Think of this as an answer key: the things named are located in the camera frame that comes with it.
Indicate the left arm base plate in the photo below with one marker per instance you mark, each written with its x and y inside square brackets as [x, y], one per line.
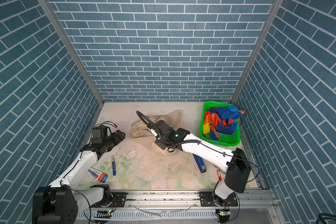
[117, 199]

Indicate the green plastic basket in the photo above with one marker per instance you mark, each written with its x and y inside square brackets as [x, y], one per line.
[225, 140]

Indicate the blue marker pen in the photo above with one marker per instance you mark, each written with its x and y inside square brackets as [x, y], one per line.
[113, 165]

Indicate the red marker pen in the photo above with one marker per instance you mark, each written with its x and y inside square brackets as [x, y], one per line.
[219, 174]

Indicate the aluminium front rail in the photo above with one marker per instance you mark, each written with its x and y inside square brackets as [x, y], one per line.
[256, 206]

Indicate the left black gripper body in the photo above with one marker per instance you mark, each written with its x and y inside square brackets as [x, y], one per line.
[112, 140]

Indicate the multicolour shorts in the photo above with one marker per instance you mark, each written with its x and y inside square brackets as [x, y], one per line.
[218, 121]

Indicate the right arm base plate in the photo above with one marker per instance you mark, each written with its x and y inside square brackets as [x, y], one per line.
[209, 199]

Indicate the red blue small packet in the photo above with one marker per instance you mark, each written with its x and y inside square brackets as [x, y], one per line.
[97, 175]

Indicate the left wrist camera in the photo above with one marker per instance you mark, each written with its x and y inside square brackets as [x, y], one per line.
[100, 134]

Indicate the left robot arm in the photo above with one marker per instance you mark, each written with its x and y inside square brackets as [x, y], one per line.
[60, 202]

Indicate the white cable tie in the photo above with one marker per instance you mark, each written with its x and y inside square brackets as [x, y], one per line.
[160, 212]

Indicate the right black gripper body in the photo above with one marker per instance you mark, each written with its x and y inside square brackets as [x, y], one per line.
[162, 142]

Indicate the blue stapler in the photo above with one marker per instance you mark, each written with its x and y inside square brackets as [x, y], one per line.
[200, 163]

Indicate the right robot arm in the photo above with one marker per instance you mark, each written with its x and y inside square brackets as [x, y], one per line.
[234, 163]

